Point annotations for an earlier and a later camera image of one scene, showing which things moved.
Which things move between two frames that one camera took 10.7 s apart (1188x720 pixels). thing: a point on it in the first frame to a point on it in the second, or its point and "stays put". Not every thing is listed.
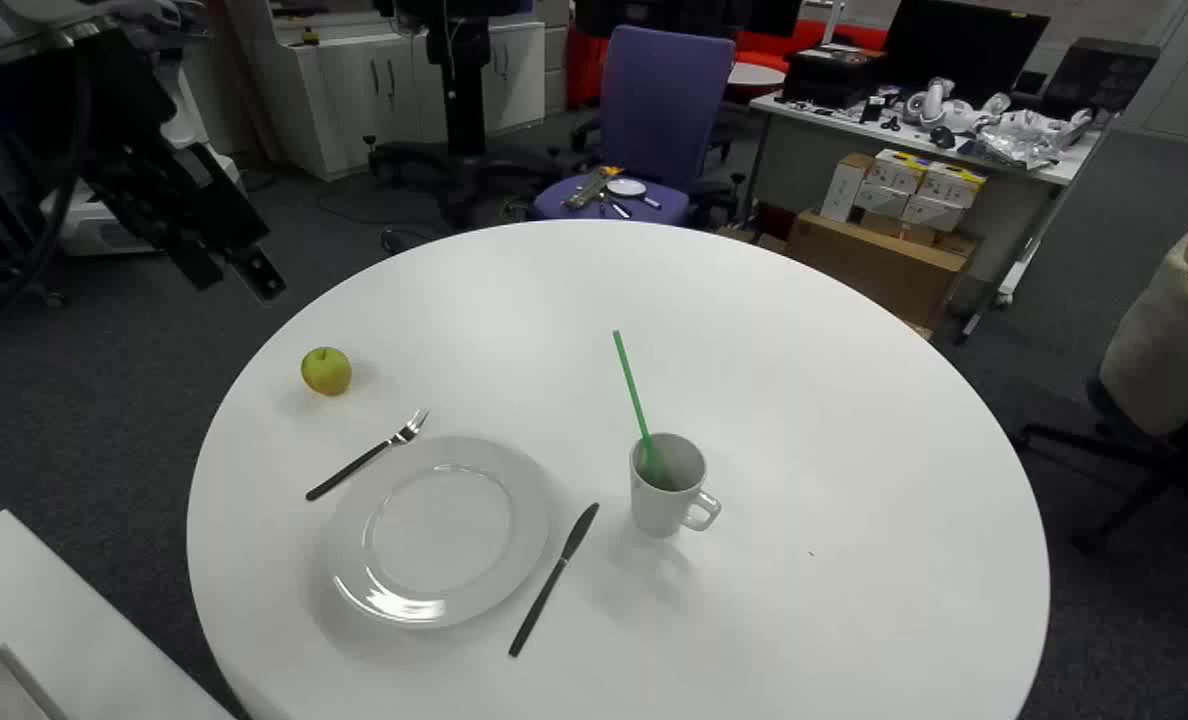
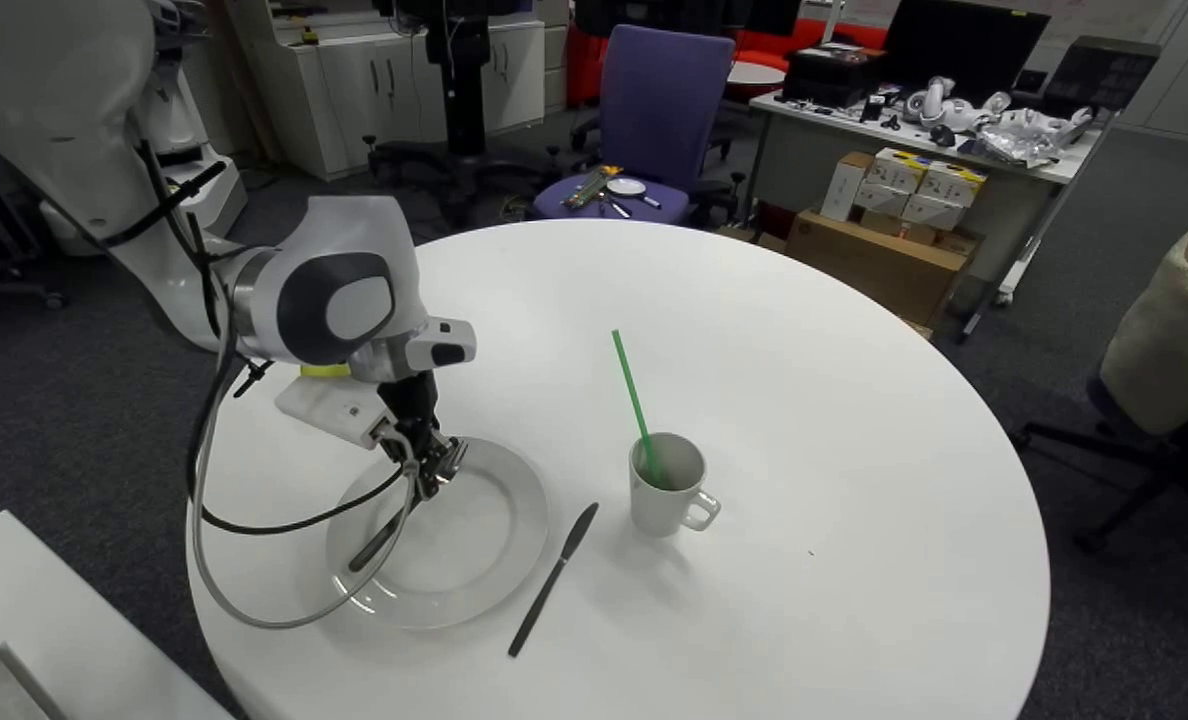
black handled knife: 552,576 stays put
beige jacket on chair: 1171,356 stays put
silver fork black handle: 351,467 to 391,526
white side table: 68,643 stays put
